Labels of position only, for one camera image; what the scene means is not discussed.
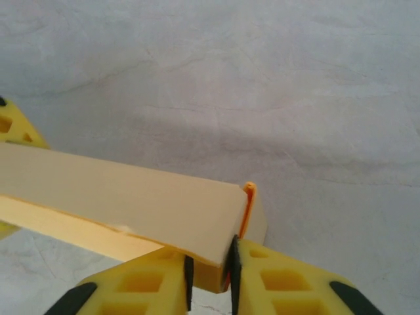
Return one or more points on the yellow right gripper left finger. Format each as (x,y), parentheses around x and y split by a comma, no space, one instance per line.
(138,285)

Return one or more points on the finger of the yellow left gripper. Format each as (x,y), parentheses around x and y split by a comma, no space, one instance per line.
(4,231)
(16,128)

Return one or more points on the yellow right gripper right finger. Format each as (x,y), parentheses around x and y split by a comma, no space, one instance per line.
(282,285)

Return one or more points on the yellow paper box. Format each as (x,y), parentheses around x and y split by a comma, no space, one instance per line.
(131,197)

